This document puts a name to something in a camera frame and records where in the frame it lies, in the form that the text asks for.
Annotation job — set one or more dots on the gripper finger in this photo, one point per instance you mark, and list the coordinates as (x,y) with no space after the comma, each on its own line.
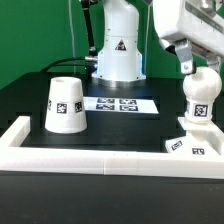
(214,62)
(183,51)

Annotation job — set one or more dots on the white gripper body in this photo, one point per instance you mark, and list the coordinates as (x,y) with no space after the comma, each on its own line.
(175,20)

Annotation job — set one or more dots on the white lamp bulb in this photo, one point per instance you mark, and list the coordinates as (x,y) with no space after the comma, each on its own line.
(201,89)

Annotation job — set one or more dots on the white lamp base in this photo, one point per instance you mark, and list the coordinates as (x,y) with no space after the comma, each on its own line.
(204,139)

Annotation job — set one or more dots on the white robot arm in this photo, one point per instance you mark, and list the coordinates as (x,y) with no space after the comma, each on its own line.
(119,63)

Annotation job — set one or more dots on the white lamp shade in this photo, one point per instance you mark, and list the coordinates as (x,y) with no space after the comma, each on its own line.
(65,108)

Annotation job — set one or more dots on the marker tag sheet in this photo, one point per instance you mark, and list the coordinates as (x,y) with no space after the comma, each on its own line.
(123,105)

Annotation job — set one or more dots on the white frame wall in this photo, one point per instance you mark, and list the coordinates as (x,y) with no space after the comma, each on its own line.
(15,157)

